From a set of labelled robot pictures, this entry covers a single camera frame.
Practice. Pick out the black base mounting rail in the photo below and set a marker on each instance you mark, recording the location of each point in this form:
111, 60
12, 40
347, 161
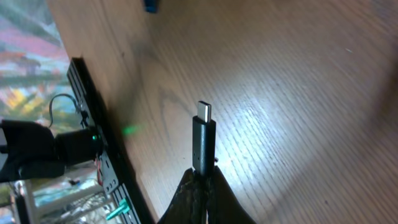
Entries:
117, 175

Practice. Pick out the blue Galaxy smartphone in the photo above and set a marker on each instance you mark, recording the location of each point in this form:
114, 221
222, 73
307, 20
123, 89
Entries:
151, 6

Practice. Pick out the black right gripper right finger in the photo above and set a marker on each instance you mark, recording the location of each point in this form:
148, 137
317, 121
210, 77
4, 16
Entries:
222, 205

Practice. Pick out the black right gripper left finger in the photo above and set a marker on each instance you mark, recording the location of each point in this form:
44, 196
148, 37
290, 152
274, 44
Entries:
188, 203

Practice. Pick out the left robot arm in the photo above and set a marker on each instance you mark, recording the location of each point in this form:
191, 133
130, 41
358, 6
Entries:
30, 150

